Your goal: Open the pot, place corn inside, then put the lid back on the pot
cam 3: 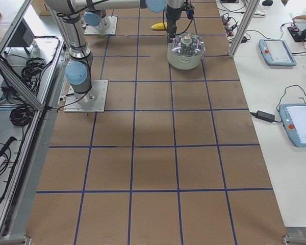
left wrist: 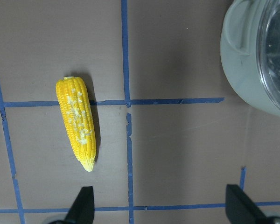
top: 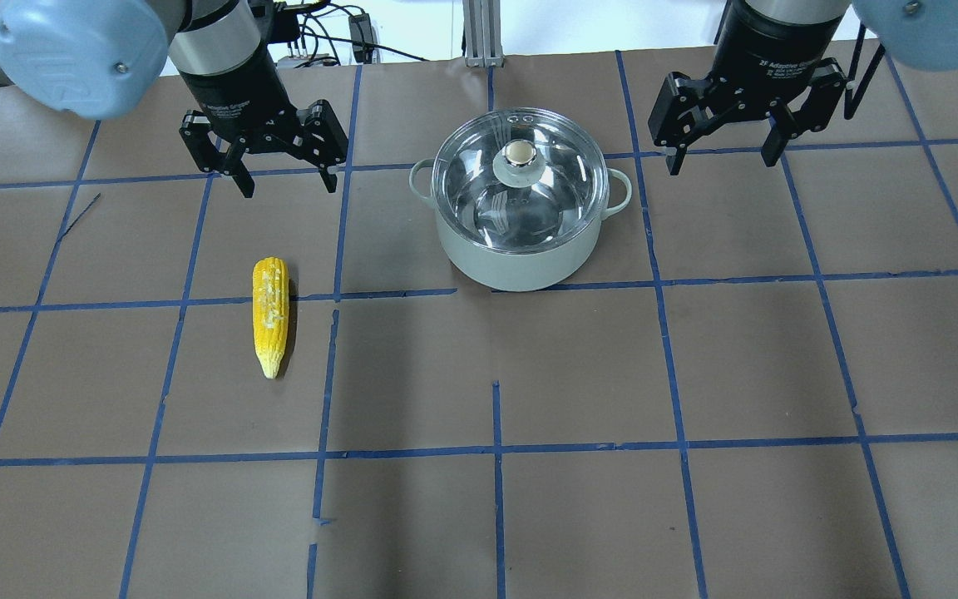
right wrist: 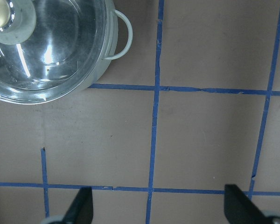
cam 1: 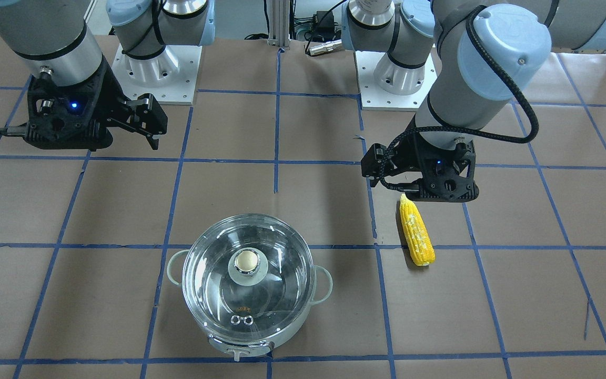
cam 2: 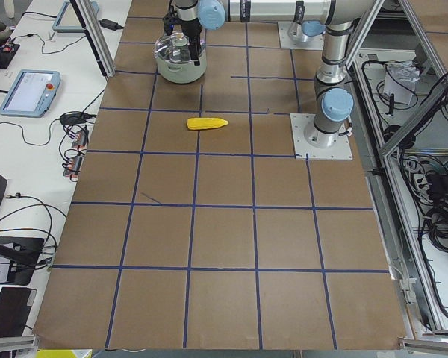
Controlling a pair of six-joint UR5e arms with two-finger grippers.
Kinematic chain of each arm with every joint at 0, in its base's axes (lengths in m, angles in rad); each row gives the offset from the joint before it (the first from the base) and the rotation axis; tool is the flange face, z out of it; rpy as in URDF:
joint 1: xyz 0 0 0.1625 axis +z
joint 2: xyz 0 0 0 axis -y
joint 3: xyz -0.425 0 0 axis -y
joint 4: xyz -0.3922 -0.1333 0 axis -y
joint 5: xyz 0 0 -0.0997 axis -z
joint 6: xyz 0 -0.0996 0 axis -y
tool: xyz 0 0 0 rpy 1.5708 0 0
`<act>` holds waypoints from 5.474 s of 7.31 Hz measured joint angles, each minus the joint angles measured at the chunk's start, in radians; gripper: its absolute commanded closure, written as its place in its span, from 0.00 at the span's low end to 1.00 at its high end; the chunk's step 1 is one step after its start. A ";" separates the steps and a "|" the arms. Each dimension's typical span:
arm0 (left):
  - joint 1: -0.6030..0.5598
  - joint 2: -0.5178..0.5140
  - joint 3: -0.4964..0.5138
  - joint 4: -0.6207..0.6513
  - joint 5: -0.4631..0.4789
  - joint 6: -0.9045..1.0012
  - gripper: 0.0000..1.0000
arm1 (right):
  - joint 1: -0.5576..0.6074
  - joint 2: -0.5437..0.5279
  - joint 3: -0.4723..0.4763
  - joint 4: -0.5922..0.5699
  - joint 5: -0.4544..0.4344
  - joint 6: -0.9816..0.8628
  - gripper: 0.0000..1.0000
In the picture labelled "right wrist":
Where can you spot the glass pot lid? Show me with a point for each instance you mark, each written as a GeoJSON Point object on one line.
{"type": "Point", "coordinates": [48, 48]}

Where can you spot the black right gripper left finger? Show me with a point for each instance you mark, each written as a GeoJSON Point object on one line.
{"type": "Point", "coordinates": [81, 209]}

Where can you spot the pale green cooking pot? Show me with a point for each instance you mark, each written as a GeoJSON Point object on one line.
{"type": "Point", "coordinates": [110, 43]}

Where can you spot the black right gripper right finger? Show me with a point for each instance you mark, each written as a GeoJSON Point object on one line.
{"type": "Point", "coordinates": [238, 208]}

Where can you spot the brown paper mat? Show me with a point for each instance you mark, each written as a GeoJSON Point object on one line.
{"type": "Point", "coordinates": [193, 105]}

